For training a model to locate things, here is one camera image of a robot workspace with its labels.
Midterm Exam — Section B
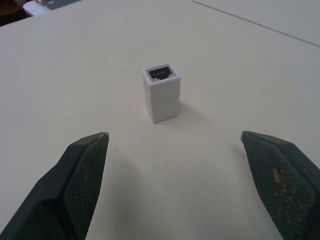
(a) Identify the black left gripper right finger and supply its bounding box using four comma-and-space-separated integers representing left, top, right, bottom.
239, 130, 320, 240

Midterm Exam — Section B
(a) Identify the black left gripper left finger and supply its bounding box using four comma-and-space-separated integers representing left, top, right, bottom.
0, 131, 111, 240

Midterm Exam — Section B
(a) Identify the white ethernet coupler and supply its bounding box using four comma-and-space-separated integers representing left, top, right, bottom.
141, 63, 182, 125

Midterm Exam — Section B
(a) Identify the white object at table edge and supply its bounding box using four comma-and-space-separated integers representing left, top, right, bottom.
22, 0, 83, 20

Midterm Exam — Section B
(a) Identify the grey background object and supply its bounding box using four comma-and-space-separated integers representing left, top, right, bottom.
39, 0, 66, 11

